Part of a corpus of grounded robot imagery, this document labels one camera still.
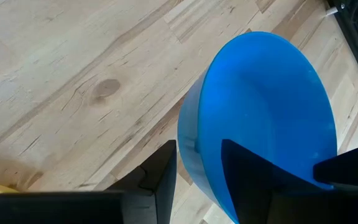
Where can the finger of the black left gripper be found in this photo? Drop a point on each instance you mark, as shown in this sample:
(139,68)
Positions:
(350,169)

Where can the blue plastic bowl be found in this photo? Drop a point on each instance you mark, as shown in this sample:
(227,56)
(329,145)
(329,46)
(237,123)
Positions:
(259,109)

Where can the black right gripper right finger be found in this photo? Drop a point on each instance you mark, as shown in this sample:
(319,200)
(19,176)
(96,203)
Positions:
(247,180)

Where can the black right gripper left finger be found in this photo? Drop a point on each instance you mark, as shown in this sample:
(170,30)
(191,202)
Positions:
(158,186)

